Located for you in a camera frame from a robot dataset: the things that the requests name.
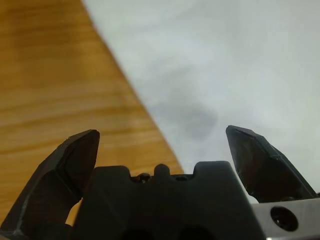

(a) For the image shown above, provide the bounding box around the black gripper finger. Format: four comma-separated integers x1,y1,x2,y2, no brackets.
0,129,100,240
225,124,318,204

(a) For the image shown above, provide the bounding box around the white t-shirt with black logo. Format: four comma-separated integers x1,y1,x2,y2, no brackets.
82,0,320,205

